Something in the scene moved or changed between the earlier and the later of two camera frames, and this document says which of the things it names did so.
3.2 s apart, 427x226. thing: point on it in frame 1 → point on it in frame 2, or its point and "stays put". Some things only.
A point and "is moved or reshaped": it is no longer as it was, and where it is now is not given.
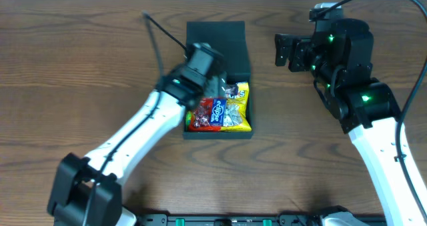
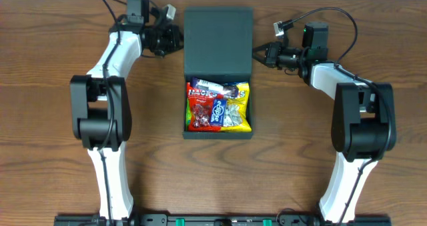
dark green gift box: (229, 38) is moved or reshaped
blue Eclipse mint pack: (217, 113) stays put
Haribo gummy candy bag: (188, 119) stays put
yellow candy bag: (236, 111) stays put
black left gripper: (218, 85) → (177, 37)
